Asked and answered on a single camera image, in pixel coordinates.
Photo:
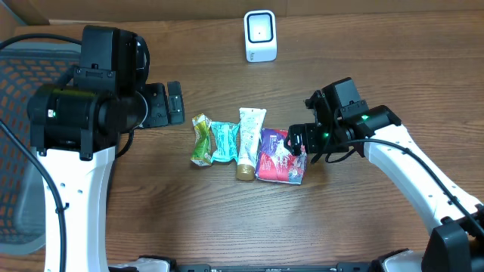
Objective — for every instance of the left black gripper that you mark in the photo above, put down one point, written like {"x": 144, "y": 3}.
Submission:
{"x": 157, "y": 93}

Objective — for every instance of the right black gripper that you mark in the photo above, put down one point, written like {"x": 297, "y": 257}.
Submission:
{"x": 311, "y": 132}

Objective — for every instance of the purple red pad package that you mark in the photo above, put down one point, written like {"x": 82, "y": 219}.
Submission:
{"x": 275, "y": 163}

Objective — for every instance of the white tube gold cap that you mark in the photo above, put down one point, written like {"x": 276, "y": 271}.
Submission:
{"x": 251, "y": 121}

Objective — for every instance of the green juice carton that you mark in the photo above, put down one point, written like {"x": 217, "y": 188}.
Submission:
{"x": 201, "y": 155}

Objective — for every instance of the teal wet wipes pack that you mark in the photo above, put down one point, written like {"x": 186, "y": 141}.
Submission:
{"x": 225, "y": 135}

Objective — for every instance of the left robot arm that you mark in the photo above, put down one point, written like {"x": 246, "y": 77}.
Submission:
{"x": 75, "y": 127}

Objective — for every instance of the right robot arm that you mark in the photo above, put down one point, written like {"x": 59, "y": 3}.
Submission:
{"x": 345, "y": 124}

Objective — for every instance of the white barcode scanner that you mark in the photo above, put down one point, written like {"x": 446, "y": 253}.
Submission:
{"x": 261, "y": 44}

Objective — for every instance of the grey plastic basket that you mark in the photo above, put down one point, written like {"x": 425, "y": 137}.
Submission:
{"x": 25, "y": 66}

